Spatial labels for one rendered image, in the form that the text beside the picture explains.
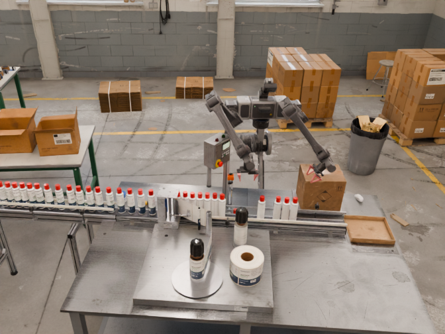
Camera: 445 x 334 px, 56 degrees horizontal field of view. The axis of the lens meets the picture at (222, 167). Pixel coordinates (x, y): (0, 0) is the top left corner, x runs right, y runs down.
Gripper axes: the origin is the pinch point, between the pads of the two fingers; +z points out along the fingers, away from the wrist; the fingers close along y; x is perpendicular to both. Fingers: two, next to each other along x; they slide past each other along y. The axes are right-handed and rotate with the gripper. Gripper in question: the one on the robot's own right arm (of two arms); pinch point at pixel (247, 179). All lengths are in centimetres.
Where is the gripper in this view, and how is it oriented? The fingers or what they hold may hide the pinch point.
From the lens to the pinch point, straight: 287.2
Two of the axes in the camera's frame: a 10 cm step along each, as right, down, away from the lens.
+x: -0.9, -5.3, 8.4
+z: -0.2, 8.5, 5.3
